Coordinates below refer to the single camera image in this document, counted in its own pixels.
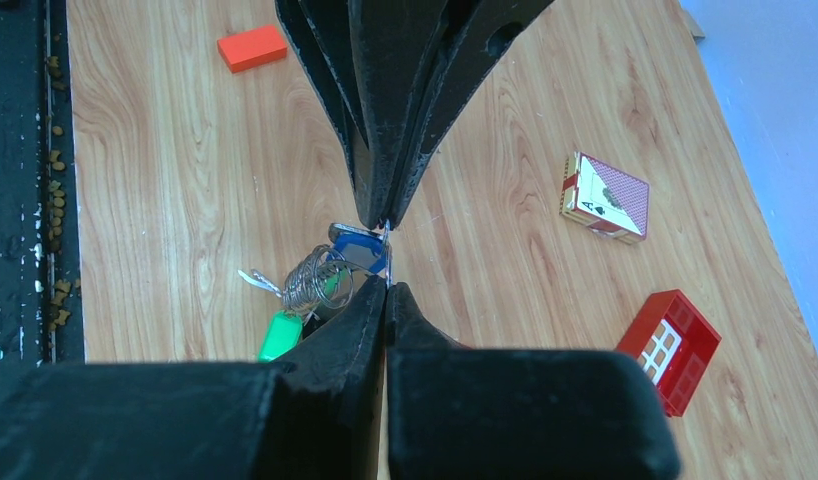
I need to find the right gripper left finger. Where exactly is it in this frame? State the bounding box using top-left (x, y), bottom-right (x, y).
top-left (0, 277), bottom-right (387, 479)

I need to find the red rectangular block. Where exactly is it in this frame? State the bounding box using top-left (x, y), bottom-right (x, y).
top-left (216, 25), bottom-right (288, 74)

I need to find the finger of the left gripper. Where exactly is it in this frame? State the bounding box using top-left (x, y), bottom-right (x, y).
top-left (389, 0), bottom-right (551, 227)
top-left (275, 1), bottom-right (447, 229)

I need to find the green tag key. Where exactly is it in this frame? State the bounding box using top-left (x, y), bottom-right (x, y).
top-left (256, 311), bottom-right (304, 362)

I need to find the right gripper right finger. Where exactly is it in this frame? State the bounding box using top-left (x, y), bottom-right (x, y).
top-left (385, 283), bottom-right (681, 479)

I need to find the playing card box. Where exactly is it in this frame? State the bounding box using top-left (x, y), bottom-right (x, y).
top-left (559, 151), bottom-right (650, 245)

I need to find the blue tag key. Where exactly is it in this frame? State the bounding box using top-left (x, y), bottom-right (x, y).
top-left (328, 222), bottom-right (393, 287)

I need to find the red window brick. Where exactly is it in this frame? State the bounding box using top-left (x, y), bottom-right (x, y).
top-left (616, 289), bottom-right (722, 417)

